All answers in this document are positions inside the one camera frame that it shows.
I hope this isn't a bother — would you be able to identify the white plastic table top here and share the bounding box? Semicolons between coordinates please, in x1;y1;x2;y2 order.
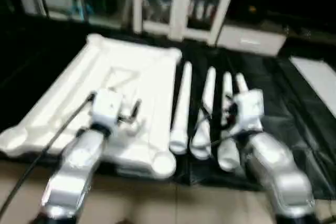
0;33;183;179

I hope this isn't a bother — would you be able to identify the white drawer unit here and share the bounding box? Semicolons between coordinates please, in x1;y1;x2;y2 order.
216;23;287;57

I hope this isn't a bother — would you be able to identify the white flat board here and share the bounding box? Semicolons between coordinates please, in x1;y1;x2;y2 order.
289;56;336;118

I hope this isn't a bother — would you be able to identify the black work mat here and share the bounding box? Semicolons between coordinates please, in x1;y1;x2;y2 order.
0;13;336;201

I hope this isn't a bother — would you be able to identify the white glass-door cabinet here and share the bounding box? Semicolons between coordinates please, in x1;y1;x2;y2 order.
131;0;237;44

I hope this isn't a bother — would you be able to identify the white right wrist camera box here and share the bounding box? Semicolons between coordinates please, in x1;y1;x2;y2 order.
230;90;265;133

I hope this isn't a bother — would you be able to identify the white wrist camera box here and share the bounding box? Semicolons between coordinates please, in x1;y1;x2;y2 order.
230;90;265;133
90;88;124;128

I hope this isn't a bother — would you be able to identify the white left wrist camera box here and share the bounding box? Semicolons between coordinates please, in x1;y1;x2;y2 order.
90;88;124;128

